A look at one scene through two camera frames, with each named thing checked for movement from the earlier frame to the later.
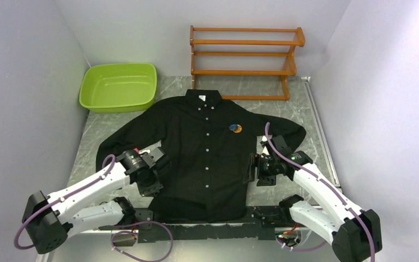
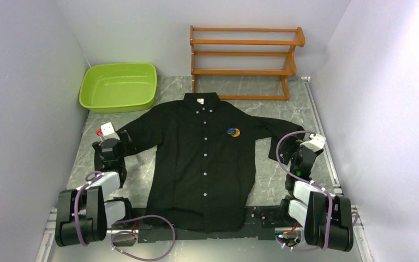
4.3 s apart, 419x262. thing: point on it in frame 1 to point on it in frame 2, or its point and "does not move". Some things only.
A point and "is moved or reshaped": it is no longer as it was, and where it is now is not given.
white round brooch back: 233,127 is moved or reshaped
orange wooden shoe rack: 246,52 does not move
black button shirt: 207,137 does not move
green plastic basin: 119,87 does not move
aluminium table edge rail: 325,138 does not move
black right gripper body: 267,170 to 294,142
